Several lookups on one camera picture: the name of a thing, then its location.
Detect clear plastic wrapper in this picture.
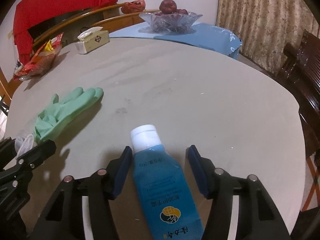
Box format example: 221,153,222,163
15,134,36,159

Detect blue hand cream tube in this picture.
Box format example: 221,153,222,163
131,125,204,239

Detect red snack packets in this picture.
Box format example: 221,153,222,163
13,32,64,80

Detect television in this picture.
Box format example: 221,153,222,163
28,8,92,40

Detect tissue box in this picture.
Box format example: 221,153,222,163
75,27,110,55

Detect dark wooden armchair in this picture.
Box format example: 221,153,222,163
273,29,320,213

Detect red cloth cover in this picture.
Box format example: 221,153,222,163
13,0,118,64

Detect red ornament basket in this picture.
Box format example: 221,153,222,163
121,0,146,14

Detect light blue tablecloth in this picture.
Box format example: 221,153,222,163
110,22,242,59

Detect glass fruit bowl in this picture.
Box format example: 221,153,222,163
139,12,202,34

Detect red apples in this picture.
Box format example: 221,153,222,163
157,0,188,15

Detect patterned beige curtain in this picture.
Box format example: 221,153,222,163
216,0,319,74

